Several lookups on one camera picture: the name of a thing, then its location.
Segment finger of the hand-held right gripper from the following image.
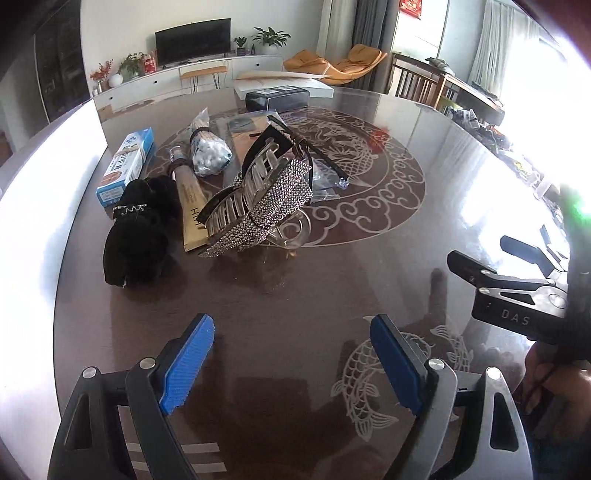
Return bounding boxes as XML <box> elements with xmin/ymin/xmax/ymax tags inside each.
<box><xmin>446</xmin><ymin>250</ymin><xmax>568</xmax><ymax>341</ymax></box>
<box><xmin>499</xmin><ymin>234</ymin><xmax>568</xmax><ymax>278</ymax></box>

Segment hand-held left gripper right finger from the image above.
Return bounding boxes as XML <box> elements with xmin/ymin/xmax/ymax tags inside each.
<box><xmin>368</xmin><ymin>313</ymin><xmax>533</xmax><ymax>480</ymax></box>

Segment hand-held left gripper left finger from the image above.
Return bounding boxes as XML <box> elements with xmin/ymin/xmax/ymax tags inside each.
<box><xmin>46</xmin><ymin>313</ymin><xmax>218</xmax><ymax>480</ymax></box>

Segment long tan paper package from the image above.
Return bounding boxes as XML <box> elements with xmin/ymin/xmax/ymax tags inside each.
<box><xmin>167</xmin><ymin>143</ymin><xmax>214</xmax><ymax>254</ymax></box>

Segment person's right hand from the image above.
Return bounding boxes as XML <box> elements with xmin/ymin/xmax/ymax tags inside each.
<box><xmin>523</xmin><ymin>340</ymin><xmax>591</xmax><ymax>418</ymax></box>

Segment black plush cloth bundle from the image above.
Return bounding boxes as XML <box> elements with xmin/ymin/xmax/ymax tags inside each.
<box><xmin>104</xmin><ymin>176</ymin><xmax>182</xmax><ymax>289</ymax></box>

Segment dark wooden side table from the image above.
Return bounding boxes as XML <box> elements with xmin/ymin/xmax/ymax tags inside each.
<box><xmin>434</xmin><ymin>58</ymin><xmax>506</xmax><ymax>126</ymax></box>

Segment rhinestone hair claw clip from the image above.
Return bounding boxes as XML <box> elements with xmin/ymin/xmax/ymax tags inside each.
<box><xmin>198</xmin><ymin>134</ymin><xmax>315</xmax><ymax>260</ymax></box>

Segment dark wooden chair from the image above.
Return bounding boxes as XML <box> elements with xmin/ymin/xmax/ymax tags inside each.
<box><xmin>390</xmin><ymin>52</ymin><xmax>447</xmax><ymax>109</ymax></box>

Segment blue and white carton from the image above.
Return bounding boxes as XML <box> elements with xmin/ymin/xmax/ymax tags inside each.
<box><xmin>95</xmin><ymin>127</ymin><xmax>156</xmax><ymax>208</ymax></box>

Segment white sheer curtain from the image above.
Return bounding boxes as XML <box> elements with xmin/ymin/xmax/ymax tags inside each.
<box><xmin>471</xmin><ymin>0</ymin><xmax>568</xmax><ymax>95</ymax></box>

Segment thin black headband in bag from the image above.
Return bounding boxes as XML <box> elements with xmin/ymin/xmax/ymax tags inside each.
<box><xmin>267</xmin><ymin>114</ymin><xmax>365</xmax><ymax>201</ymax></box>

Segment orange lounge chair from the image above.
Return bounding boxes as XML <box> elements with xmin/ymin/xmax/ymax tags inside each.
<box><xmin>283</xmin><ymin>44</ymin><xmax>389</xmax><ymax>86</ymax></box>

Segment grey curtain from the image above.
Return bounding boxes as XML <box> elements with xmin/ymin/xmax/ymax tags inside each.
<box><xmin>353</xmin><ymin>0</ymin><xmax>394</xmax><ymax>93</ymax></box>

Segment white television cabinet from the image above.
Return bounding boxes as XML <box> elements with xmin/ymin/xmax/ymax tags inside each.
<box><xmin>92</xmin><ymin>54</ymin><xmax>284</xmax><ymax>110</ymax></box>

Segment black rectangular box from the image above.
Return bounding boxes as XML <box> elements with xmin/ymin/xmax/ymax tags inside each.
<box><xmin>245</xmin><ymin>87</ymin><xmax>311</xmax><ymax>113</ymax></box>

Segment flat white box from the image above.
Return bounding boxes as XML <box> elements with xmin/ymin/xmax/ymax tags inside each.
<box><xmin>233</xmin><ymin>74</ymin><xmax>334</xmax><ymax>100</ymax></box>

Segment wooden top stool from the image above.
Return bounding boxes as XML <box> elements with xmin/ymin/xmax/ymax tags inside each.
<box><xmin>180</xmin><ymin>65</ymin><xmax>229</xmax><ymax>89</ymax></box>

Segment long pale wooden slat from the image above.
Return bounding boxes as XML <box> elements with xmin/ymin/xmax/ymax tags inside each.
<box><xmin>239</xmin><ymin>68</ymin><xmax>331</xmax><ymax>80</ymax></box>

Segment red flowers in vase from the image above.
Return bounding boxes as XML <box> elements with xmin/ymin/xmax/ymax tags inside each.
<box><xmin>90</xmin><ymin>59</ymin><xmax>114</xmax><ymax>94</ymax></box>

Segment bushy green potted plant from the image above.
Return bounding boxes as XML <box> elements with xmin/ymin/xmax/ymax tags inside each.
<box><xmin>117</xmin><ymin>52</ymin><xmax>146</xmax><ymax>79</ymax></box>

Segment flat screen television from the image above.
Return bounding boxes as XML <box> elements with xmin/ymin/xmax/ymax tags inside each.
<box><xmin>154</xmin><ymin>17</ymin><xmax>232</xmax><ymax>68</ymax></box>

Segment dark glass cabinet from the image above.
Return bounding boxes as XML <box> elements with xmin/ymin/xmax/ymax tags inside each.
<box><xmin>32</xmin><ymin>14</ymin><xmax>90</xmax><ymax>123</ymax></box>

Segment large green potted plant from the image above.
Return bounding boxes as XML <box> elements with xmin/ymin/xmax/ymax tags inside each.
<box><xmin>252</xmin><ymin>27</ymin><xmax>291</xmax><ymax>57</ymax></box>

